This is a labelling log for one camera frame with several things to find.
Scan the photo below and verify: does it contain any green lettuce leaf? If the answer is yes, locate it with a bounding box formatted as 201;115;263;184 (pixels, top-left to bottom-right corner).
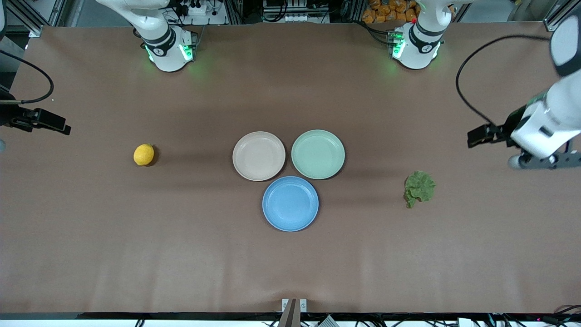
404;170;436;209

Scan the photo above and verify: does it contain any yellow lemon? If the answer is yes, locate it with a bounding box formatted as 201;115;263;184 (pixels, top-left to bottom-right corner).
133;144;155;167

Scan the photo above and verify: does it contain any orange fruit pile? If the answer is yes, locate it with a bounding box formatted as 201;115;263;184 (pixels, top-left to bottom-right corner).
362;0;420;24

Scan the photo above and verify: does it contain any light green round plate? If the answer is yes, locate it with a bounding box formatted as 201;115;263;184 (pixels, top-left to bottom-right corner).
291;129;346;180

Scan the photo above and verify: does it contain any white power strip with plugs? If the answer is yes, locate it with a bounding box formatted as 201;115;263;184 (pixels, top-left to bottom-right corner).
172;0;227;26

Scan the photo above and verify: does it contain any blue round plate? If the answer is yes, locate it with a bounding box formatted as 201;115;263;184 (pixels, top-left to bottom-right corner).
262;176;320;232

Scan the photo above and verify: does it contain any beige round plate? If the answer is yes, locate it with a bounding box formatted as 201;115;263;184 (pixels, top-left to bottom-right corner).
232;131;286;182

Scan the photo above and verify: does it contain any white socket strip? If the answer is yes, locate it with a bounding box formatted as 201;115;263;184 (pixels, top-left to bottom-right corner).
284;12;319;23

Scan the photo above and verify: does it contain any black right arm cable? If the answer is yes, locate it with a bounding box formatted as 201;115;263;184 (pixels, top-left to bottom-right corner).
0;49;55;105

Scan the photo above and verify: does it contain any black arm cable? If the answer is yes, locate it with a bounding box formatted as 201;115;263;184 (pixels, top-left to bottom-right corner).
0;49;55;105
456;35;552;129

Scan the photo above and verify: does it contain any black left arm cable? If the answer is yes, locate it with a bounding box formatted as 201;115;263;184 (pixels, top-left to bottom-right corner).
456;35;552;129

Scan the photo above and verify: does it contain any aluminium frame profile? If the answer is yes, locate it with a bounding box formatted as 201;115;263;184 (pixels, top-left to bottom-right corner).
7;0;57;38
542;0;581;32

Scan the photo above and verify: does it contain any black base cable bundle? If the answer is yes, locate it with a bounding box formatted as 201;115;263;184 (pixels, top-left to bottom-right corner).
358;20;395;46

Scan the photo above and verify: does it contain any brown camera mount post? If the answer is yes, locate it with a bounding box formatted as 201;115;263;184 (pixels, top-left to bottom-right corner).
278;297;308;327

